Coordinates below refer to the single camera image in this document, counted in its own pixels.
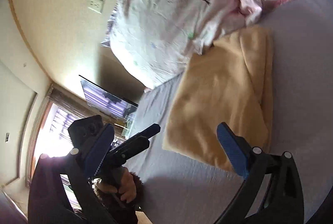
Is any flat screen television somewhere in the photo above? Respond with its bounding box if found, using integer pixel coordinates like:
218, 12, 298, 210
79, 74, 139, 121

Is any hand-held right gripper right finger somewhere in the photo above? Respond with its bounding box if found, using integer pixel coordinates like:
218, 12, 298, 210
216, 122, 305, 224

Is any yellow fleece cloth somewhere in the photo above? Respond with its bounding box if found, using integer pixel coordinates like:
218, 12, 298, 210
162, 25, 274, 173

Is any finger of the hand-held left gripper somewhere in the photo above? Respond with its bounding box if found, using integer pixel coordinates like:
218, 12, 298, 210
124, 123, 160, 143
105, 135, 150, 169

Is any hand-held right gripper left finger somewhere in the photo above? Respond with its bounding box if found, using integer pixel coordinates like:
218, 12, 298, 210
28, 115, 118, 224

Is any person's left hand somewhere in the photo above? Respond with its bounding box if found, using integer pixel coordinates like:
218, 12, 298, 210
102, 168, 137, 204

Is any person's left forearm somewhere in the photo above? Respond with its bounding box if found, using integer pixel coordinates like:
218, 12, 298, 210
92, 171, 144, 224

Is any bed with grey sheet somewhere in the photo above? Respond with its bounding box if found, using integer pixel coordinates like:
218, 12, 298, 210
131, 0, 333, 224

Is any white floral quilt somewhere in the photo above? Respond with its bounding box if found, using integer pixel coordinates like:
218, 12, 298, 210
100, 0, 247, 89

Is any window with brown curtain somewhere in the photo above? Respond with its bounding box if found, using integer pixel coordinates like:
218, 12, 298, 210
25, 85, 130, 210

